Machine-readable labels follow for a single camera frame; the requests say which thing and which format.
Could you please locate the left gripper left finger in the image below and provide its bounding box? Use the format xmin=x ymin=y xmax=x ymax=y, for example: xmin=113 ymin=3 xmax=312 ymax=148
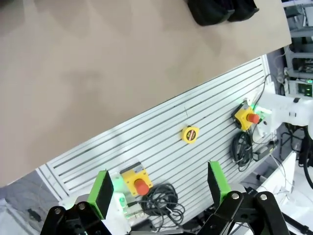
xmin=40 ymin=169 xmax=115 ymax=235

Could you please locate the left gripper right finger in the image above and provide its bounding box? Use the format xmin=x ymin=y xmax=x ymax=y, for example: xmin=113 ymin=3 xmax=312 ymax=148
xmin=198 ymin=161 xmax=291 ymax=235

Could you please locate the yellow emergency stop button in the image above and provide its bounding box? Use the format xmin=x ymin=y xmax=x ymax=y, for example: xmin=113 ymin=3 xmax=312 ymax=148
xmin=232 ymin=104 xmax=260 ymax=131
xmin=121 ymin=167 xmax=154 ymax=196

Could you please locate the black power adapter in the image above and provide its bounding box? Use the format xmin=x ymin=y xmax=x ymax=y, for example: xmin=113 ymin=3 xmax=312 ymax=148
xmin=253 ymin=144 xmax=277 ymax=161

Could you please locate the yellow tape measure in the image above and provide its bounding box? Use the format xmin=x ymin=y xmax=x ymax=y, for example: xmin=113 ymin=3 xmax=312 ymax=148
xmin=180 ymin=125 xmax=200 ymax=144

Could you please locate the white side cabinet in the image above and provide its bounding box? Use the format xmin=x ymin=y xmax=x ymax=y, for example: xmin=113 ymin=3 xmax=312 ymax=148
xmin=241 ymin=151 xmax=313 ymax=235

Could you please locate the grey equipment rack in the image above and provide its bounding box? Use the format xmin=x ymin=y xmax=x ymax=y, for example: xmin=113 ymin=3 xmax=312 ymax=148
xmin=283 ymin=0 xmax=313 ymax=98

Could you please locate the coiled black cable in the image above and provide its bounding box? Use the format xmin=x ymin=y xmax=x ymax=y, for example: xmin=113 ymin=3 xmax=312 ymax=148
xmin=231 ymin=132 xmax=254 ymax=172
xmin=136 ymin=183 xmax=186 ymax=232

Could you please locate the slotted aluminium base plate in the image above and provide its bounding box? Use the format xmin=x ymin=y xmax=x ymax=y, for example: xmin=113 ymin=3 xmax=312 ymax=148
xmin=35 ymin=55 xmax=279 ymax=216

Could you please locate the right arm black hose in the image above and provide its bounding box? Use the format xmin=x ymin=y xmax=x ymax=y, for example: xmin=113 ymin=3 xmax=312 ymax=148
xmin=299 ymin=127 xmax=313 ymax=189

